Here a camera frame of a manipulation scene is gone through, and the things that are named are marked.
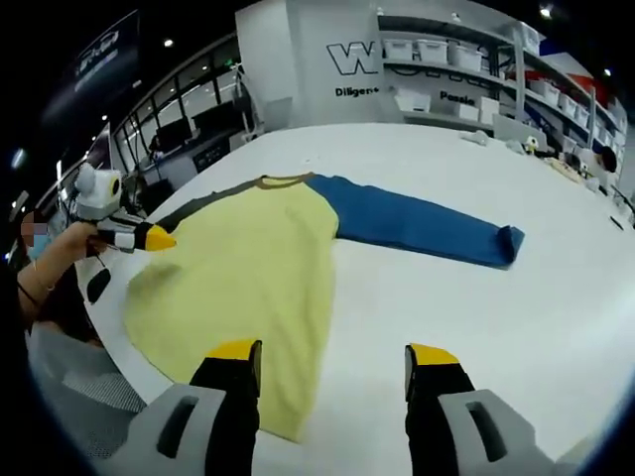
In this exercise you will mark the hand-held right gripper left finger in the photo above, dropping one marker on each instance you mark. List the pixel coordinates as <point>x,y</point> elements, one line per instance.
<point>198,426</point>

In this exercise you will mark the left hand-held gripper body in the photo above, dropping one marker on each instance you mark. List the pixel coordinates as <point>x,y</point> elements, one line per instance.
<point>99,196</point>

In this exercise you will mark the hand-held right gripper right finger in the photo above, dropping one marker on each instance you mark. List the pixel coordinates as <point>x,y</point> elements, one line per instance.
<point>456,431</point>

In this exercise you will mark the yellow blue grey garment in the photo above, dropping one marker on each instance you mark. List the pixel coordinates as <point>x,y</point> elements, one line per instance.
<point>238,277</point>

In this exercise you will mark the person's left hand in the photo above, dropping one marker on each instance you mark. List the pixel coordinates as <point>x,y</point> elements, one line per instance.
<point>79,243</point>

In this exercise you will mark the black oval device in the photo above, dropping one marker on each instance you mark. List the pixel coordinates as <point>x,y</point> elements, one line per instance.
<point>99,285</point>

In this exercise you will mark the black computer monitor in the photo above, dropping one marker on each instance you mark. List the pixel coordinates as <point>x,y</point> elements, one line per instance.
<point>213,118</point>
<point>173,131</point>

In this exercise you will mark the dark hanging banner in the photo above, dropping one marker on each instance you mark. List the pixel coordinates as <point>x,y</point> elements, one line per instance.
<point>104,54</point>

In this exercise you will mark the small black object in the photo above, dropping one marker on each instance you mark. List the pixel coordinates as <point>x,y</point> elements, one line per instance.
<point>616,222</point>

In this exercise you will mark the wooden board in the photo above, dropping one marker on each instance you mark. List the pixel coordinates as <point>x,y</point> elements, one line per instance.
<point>565,171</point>

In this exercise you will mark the white cloth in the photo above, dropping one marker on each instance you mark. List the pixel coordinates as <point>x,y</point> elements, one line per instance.
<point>476,137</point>

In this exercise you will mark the small white toy figure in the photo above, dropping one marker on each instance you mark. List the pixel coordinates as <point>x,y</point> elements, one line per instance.
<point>532,144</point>

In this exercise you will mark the shelving rack with white bins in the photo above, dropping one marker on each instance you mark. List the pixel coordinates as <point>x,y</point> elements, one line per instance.
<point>431,48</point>

